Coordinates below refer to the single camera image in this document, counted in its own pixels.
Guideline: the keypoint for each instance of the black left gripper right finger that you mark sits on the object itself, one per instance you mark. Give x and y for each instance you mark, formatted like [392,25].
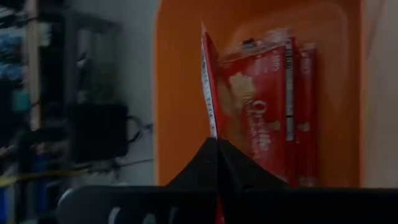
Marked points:
[239,168]

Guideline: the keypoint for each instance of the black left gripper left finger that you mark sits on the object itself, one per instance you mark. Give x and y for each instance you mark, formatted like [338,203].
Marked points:
[202,168]

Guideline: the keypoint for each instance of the orange plastic basket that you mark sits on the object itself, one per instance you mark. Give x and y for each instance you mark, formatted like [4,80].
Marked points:
[180,93]

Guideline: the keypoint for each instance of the black equipment box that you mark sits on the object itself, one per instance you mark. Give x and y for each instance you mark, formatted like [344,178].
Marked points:
[99,133]

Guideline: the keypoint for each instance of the wooden storage shelf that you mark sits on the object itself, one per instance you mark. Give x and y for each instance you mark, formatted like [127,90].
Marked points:
[32,77]

